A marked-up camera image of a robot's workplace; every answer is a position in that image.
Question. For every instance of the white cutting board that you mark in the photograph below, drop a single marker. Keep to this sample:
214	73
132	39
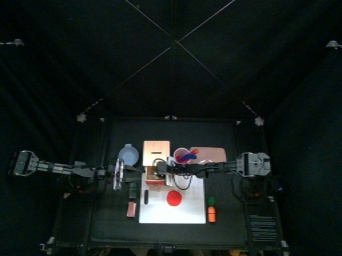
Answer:
173	206

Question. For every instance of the orange toy vegetable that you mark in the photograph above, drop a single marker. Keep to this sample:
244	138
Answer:
211	214

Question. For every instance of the metal frame bracket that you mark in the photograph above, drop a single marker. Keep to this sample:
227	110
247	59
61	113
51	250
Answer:
259	121
80	117

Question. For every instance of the red flat dough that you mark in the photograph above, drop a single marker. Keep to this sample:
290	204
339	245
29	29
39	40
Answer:
173	198

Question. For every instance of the red toy utensil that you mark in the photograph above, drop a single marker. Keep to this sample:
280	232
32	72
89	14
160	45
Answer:
192	153

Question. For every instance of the light blue bowl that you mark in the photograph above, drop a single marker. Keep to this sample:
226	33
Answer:
128	155

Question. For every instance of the wooden drawer with red front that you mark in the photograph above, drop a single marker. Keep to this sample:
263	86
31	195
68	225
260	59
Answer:
152	176

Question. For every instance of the pink brown board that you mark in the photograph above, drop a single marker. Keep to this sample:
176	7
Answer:
211	154

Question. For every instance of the dark green block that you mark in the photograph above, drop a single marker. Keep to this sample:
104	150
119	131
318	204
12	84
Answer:
132	190

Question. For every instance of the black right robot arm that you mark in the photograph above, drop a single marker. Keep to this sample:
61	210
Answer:
248	164

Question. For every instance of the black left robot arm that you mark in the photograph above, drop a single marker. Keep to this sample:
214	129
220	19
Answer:
57	167

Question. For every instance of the red and white box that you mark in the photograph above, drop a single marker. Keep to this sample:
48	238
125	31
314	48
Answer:
131	209

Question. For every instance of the white text label sticker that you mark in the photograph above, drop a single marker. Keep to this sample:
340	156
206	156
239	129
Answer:
262	230

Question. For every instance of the blue toy utensil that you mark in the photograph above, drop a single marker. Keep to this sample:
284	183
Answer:
184	157

